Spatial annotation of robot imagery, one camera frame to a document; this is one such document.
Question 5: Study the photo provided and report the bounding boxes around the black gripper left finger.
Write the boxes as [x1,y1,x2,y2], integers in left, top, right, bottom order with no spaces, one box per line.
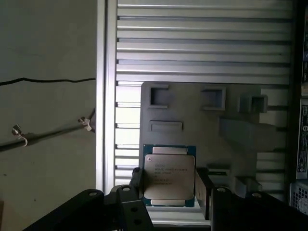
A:
[23,167,155,231]

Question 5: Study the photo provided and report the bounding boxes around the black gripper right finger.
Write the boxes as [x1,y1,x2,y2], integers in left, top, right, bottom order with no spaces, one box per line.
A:
[195,167,308,231]

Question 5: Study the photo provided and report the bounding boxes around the silver CPU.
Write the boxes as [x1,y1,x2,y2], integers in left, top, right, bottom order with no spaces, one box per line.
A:
[141,144,197,208]

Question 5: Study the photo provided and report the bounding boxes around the grey metal rod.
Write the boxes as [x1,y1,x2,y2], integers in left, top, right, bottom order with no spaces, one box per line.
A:
[0,108,96,151]

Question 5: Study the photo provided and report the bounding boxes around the grey power supply unit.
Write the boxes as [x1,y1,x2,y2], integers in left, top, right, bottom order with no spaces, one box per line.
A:
[296,98,308,180]

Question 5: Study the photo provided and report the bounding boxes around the grey parts rack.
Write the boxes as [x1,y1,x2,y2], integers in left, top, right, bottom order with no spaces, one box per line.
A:
[139,81,289,221]

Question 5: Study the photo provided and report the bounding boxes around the black open PC case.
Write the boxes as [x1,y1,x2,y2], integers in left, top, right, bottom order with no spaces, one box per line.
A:
[287,0,308,218]

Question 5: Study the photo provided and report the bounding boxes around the black floor cable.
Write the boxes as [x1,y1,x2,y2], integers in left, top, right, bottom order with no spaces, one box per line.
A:
[0,77,97,86]

